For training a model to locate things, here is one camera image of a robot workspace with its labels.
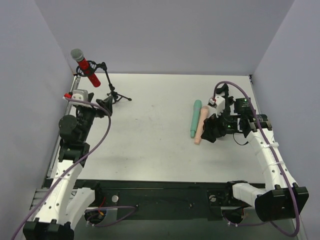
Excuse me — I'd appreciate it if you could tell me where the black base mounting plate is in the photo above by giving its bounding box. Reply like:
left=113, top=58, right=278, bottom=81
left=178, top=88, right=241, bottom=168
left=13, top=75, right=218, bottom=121
left=63, top=179, right=251, bottom=222

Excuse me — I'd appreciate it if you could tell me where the peach toy microphone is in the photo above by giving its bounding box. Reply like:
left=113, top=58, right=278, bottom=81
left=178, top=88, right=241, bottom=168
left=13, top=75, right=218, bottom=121
left=194, top=105, right=209, bottom=145

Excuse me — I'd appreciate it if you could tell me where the red glitter microphone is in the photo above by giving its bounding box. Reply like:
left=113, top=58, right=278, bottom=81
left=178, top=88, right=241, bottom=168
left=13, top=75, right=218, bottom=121
left=70, top=48, right=101, bottom=88

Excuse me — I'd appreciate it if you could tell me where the black round-base stand front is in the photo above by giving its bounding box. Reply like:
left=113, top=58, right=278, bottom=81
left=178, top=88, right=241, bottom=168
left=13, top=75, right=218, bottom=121
left=215, top=83, right=229, bottom=96

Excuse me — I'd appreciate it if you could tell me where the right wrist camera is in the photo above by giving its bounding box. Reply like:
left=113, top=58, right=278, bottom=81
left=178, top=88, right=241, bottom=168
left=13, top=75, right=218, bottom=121
left=208, top=95, right=229, bottom=118

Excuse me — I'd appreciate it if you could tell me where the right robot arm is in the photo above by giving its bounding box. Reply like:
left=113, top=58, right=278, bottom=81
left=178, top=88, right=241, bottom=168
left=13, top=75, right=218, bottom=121
left=201, top=113, right=309, bottom=222

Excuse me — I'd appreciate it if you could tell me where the black tripod microphone stand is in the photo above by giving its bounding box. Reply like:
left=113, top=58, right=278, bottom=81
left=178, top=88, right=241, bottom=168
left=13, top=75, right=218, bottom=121
left=76, top=60, right=132, bottom=104

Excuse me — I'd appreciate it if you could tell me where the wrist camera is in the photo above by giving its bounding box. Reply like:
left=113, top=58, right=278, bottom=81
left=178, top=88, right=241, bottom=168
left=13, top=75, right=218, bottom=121
left=208, top=95, right=229, bottom=118
left=63, top=89, right=90, bottom=108

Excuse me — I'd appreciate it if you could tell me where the mint green toy microphone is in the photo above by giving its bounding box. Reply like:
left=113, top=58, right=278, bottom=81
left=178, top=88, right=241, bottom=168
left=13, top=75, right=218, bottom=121
left=190, top=99, right=202, bottom=139

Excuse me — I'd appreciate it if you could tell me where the black round-base stand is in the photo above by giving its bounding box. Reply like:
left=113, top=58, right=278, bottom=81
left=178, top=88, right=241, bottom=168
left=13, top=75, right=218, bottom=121
left=224, top=96, right=235, bottom=106
left=215, top=83, right=229, bottom=96

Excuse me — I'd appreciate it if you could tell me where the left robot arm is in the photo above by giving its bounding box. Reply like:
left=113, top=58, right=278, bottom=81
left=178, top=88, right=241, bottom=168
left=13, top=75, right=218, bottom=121
left=22, top=91, right=113, bottom=240

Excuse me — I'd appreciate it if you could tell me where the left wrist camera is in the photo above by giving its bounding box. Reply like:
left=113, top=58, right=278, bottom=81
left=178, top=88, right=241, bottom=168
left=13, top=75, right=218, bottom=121
left=63, top=89, right=90, bottom=108

